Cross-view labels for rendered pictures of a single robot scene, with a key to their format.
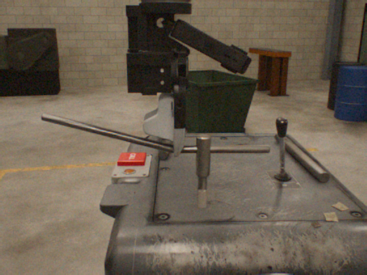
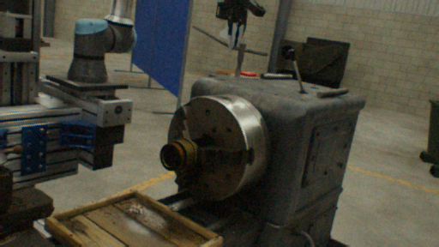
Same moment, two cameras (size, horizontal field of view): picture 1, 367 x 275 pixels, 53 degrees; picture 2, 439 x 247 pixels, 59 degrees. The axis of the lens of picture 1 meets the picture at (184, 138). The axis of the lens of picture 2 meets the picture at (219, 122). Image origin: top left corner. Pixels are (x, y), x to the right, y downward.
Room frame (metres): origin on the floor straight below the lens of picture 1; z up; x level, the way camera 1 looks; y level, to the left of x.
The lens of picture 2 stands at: (-0.56, -0.83, 1.44)
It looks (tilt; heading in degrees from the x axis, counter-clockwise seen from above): 14 degrees down; 38
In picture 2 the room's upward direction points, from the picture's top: 9 degrees clockwise
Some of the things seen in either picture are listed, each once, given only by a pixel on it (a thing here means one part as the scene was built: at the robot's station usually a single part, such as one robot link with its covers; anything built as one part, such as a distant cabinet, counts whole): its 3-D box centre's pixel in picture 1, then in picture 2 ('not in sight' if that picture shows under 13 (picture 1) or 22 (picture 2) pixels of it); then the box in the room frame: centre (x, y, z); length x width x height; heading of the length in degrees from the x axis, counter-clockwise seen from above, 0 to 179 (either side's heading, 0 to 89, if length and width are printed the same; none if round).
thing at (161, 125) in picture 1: (163, 128); (226, 35); (0.50, 0.03, 1.41); 0.06 x 0.03 x 0.09; 93
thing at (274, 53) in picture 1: (267, 70); not in sight; (9.17, -2.05, 0.50); 1.61 x 0.44 x 1.00; 11
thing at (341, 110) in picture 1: (354, 93); not in sight; (6.29, -2.93, 0.44); 0.59 x 0.59 x 0.88
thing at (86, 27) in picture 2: not in sight; (92, 36); (0.30, 0.52, 1.33); 0.13 x 0.12 x 0.14; 11
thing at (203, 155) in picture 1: (202, 171); (239, 60); (0.52, -0.03, 1.34); 0.02 x 0.02 x 0.12; 2
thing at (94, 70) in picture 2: not in sight; (88, 66); (0.29, 0.52, 1.21); 0.15 x 0.15 x 0.10
